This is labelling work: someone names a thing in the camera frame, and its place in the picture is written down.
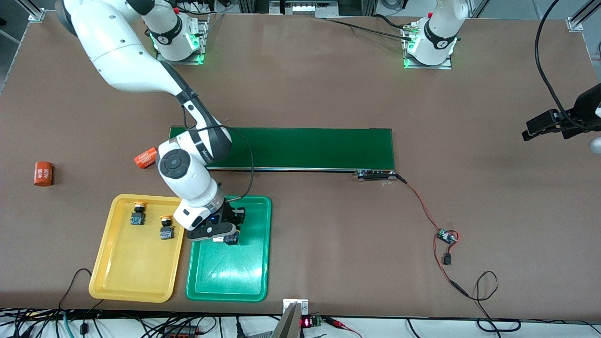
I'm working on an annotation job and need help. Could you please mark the red clip lead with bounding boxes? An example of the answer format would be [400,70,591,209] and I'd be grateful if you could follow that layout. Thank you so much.
[324,317,363,338]

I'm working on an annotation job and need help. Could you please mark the looped black power cable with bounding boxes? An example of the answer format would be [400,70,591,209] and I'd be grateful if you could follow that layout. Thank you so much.
[462,271,522,333]

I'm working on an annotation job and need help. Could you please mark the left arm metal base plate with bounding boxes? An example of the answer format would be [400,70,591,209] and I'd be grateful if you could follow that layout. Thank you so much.
[403,23,453,70]

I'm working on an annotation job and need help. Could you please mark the green conveyor belt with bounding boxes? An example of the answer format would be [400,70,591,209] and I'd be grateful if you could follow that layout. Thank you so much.
[169,126,398,182]

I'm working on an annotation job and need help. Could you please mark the thin black table cable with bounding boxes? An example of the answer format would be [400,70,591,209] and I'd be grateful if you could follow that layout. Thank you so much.
[59,268,104,310]

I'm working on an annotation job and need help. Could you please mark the green plastic tray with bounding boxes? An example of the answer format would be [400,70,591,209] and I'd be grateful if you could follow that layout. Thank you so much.
[186,194,272,302]

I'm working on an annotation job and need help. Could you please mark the orange cylindrical battery cell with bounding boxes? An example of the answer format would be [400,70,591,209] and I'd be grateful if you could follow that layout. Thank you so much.
[34,161,54,187]
[134,147,158,169]

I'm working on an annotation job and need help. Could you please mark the black power strip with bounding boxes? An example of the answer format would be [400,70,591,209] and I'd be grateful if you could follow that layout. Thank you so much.
[162,326,200,338]

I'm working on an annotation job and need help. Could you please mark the red black conveyor cable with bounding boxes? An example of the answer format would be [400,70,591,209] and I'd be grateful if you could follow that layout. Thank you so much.
[396,173,470,298]

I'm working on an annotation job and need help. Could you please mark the white light fixture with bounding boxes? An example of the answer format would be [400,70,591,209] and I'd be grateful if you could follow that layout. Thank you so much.
[282,1,339,17]

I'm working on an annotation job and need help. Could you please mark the grey metal mount bracket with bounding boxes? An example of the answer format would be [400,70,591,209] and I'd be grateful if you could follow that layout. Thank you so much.
[271,299,309,338]

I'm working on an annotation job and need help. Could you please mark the black cable across table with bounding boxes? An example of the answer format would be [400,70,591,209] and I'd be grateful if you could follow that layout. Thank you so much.
[373,14,416,31]
[324,18,414,40]

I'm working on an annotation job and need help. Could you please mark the yellow plastic tray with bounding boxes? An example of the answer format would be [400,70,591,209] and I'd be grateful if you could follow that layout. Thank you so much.
[89,194,189,304]

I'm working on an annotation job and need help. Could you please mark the aluminium frame profile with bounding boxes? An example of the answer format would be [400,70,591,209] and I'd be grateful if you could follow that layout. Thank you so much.
[567,0,601,31]
[21,0,46,22]

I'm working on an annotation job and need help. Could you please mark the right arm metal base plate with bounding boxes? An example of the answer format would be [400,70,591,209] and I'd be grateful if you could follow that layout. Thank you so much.
[155,14,209,65]

